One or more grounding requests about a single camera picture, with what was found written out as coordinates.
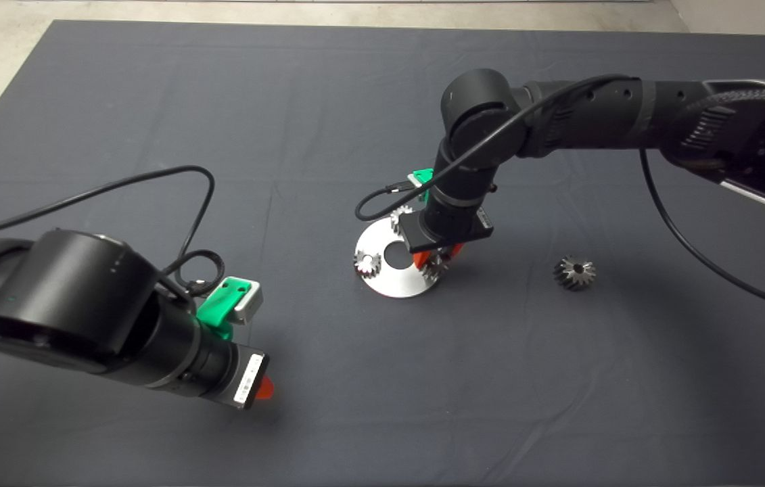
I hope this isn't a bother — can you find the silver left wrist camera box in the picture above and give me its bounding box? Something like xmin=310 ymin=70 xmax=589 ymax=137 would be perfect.
xmin=233 ymin=279 xmax=264 ymax=325

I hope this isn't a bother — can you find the black right camera cable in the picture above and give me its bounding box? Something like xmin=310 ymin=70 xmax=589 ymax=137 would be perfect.
xmin=355 ymin=74 xmax=765 ymax=319

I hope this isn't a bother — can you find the dark grey table cloth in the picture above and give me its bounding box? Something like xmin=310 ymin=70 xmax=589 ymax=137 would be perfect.
xmin=0 ymin=20 xmax=765 ymax=487

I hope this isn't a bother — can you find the green left camera mount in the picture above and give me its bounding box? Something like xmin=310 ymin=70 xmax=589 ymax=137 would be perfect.
xmin=196 ymin=276 xmax=251 ymax=341

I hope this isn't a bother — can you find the small steel gear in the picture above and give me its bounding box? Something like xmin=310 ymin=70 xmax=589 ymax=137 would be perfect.
xmin=421 ymin=254 xmax=452 ymax=281
xmin=390 ymin=206 xmax=417 ymax=237
xmin=354 ymin=249 xmax=384 ymax=279

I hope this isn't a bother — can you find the large dark steel gear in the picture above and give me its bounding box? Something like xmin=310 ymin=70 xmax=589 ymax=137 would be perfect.
xmin=553 ymin=254 xmax=597 ymax=292

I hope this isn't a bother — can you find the round metal plate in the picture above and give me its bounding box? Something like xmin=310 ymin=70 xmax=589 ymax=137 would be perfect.
xmin=355 ymin=218 xmax=445 ymax=299

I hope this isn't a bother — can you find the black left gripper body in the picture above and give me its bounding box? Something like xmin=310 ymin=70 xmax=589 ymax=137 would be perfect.
xmin=183 ymin=337 xmax=270 ymax=411

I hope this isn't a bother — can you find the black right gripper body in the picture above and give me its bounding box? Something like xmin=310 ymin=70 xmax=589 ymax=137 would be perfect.
xmin=400 ymin=206 xmax=496 ymax=255

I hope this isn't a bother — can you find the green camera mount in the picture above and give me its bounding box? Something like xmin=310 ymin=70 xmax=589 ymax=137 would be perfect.
xmin=196 ymin=276 xmax=251 ymax=341
xmin=415 ymin=168 xmax=436 ymax=204

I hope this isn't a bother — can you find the green right camera mount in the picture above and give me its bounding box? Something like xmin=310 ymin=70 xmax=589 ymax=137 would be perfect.
xmin=415 ymin=168 xmax=436 ymax=204

